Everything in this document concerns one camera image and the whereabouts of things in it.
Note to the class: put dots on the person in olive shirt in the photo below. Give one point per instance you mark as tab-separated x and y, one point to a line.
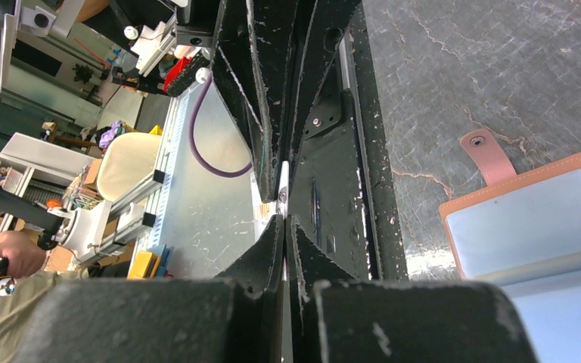
26	263

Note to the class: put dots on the beige office chair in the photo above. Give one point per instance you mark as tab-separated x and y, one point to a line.
128	160

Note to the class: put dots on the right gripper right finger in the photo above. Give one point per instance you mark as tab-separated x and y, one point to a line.
337	318

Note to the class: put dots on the brown leather card holder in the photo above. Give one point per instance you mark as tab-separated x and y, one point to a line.
522	233

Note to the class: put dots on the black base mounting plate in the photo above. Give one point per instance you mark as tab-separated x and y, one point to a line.
343	188

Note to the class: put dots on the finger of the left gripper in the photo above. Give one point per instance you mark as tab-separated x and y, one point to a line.
324	29
234	69

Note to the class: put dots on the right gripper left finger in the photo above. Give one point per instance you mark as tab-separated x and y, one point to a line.
233	317

